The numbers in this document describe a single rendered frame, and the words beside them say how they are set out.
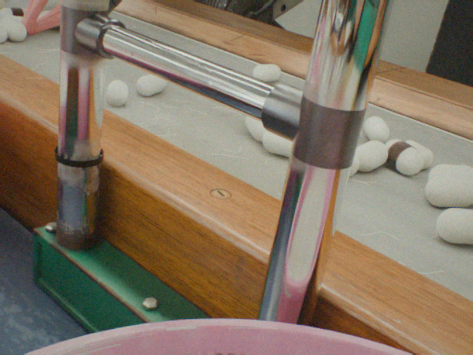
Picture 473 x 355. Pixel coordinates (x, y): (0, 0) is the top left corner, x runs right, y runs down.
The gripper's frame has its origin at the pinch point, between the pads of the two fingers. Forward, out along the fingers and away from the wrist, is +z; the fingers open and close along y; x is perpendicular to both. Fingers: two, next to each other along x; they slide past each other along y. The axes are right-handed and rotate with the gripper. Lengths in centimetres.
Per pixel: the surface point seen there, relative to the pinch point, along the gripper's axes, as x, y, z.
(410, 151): 3.5, 43.6, -4.3
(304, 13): 160, -104, -139
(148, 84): -0.6, 21.4, 1.1
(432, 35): 157, -38, -143
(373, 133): 6.4, 38.7, -6.2
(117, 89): -3.5, 22.1, 3.9
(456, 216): -1, 50, 1
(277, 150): 0.1, 36.1, 1.5
